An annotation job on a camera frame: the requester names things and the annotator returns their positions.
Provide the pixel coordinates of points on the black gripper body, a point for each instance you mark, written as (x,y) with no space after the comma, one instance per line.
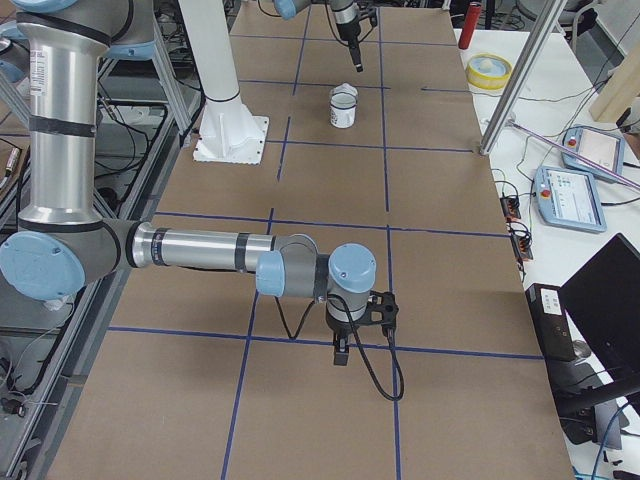
(339,330)
(346,30)

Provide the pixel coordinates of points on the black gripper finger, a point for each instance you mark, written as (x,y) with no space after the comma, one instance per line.
(352,47)
(341,352)
(359,62)

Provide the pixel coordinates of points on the clear glass funnel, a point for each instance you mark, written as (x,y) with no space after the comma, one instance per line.
(343,100)

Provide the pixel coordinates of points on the white enamel cup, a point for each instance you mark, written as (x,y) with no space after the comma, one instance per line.
(342,119)

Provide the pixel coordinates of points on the red cylinder can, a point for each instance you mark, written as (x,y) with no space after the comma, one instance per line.
(471,19)

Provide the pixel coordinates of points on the yellow rimmed bowl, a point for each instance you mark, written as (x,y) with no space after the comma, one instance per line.
(488,71)

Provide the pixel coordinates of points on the orange connector block near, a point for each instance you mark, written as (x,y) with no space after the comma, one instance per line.
(521,239)

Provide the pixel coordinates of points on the orange connector block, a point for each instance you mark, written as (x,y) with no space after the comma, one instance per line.
(510,204)
(521,239)

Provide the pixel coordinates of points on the black box device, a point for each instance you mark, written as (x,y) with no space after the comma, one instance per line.
(550,322)

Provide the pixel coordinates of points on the orange connector block far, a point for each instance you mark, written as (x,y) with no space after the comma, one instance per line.
(510,204)

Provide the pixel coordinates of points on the near teach pendant tablet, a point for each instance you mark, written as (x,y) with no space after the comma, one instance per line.
(569,199)

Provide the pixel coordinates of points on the teach pendant tablet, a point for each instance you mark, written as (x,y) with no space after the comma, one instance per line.
(569,199)
(600,147)

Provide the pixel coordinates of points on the black monitor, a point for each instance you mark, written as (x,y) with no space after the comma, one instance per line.
(602,300)

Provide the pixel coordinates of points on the wooden beam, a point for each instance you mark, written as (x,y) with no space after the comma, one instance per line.
(620,91)

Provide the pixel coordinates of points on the far teach pendant tablet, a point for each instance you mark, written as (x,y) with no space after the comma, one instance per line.
(600,147)

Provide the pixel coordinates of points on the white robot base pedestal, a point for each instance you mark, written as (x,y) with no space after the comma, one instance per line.
(228,131)

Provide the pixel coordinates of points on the aluminium frame post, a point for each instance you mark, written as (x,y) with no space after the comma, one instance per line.
(533,47)

